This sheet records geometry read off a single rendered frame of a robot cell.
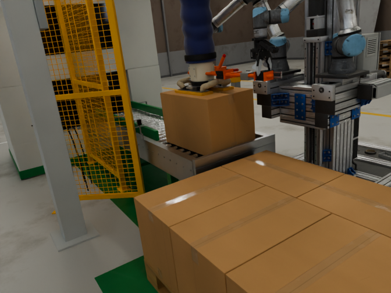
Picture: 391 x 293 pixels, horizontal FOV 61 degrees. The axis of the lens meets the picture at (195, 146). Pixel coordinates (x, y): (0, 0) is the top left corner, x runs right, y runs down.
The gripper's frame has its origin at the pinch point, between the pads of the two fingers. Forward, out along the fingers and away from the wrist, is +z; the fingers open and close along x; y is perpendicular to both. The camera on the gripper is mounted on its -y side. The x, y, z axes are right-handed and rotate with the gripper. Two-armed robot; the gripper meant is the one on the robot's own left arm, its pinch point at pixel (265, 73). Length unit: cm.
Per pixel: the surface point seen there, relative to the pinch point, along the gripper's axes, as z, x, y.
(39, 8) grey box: -50, 92, 92
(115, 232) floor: 108, 78, 84
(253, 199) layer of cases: 55, 41, -28
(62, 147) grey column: 38, 98, 95
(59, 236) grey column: 107, 112, 107
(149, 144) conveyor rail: 51, 36, 89
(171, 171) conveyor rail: 65, 37, 59
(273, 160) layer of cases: 55, -5, 0
